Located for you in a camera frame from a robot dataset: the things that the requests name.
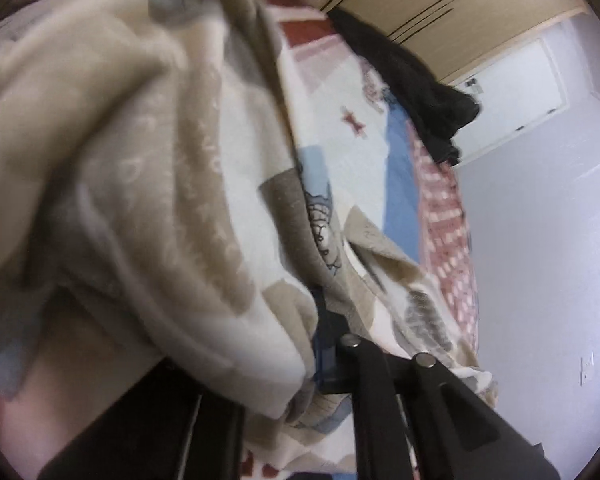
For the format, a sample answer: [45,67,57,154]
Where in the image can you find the black garment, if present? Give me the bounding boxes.
[327,7,481,167]

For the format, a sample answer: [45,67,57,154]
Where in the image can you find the white door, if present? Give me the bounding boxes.
[449,37,570,167]

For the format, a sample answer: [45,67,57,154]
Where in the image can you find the beige patterned pants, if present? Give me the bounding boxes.
[0,0,498,461]

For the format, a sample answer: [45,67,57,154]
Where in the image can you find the striped printed blanket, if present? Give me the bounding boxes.
[0,0,482,480]

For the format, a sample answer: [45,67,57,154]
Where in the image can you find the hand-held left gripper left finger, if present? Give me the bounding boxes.
[37,357,247,480]

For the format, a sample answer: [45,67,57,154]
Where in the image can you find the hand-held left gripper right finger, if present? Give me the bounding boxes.
[311,287,562,480]

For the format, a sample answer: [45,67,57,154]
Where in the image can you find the wooden wardrobe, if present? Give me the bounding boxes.
[320,0,590,86]

